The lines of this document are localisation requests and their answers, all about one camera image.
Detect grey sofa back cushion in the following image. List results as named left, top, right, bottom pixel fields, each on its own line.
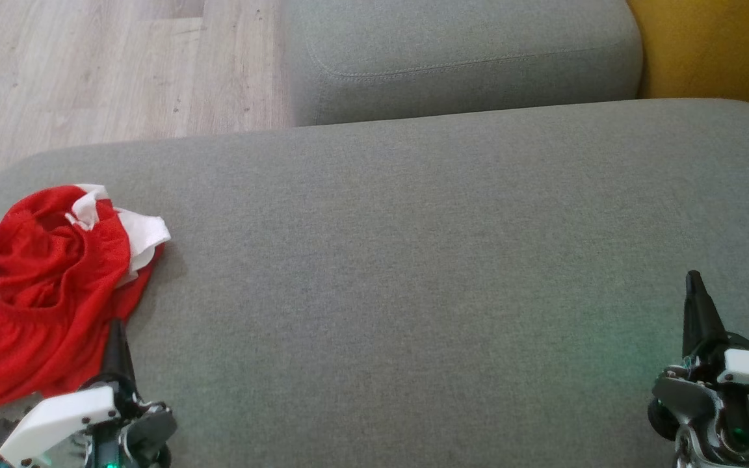
left=282, top=0, right=644, bottom=127

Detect grey sofa seat cushion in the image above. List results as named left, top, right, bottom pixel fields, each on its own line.
left=0, top=99, right=749, bottom=468

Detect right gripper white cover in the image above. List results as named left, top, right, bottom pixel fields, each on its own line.
left=648, top=270, right=749, bottom=468

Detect yellow cushion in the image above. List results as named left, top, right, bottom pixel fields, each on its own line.
left=627, top=0, right=749, bottom=120

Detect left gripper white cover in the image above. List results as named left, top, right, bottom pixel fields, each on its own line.
left=0, top=318, right=178, bottom=468

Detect red basketball jersey white sleeves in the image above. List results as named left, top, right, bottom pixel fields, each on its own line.
left=0, top=184, right=172, bottom=410

